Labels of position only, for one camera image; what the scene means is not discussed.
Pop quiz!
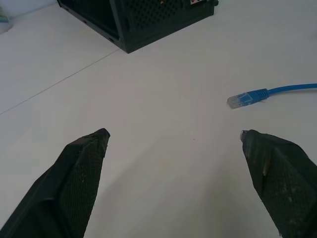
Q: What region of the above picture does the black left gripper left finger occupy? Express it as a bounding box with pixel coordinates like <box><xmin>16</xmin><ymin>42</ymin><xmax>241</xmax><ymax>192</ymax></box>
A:
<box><xmin>0</xmin><ymin>128</ymin><xmax>111</xmax><ymax>238</ymax></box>

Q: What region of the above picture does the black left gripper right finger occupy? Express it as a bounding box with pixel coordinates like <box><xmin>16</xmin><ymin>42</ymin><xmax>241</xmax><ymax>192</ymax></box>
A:
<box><xmin>239</xmin><ymin>129</ymin><xmax>317</xmax><ymax>238</ymax></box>

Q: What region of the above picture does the black computer case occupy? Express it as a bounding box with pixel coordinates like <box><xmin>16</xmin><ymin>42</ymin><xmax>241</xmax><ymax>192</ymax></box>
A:
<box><xmin>56</xmin><ymin>0</ymin><xmax>219</xmax><ymax>54</ymax></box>

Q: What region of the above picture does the white and green object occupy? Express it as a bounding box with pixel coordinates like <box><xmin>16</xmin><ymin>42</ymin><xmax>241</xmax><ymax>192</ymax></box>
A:
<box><xmin>0</xmin><ymin>0</ymin><xmax>11</xmax><ymax>34</ymax></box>

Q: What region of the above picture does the blue ethernet cable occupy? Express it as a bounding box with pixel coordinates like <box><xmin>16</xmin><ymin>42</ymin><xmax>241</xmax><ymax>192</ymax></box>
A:
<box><xmin>227</xmin><ymin>83</ymin><xmax>317</xmax><ymax>110</ymax></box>

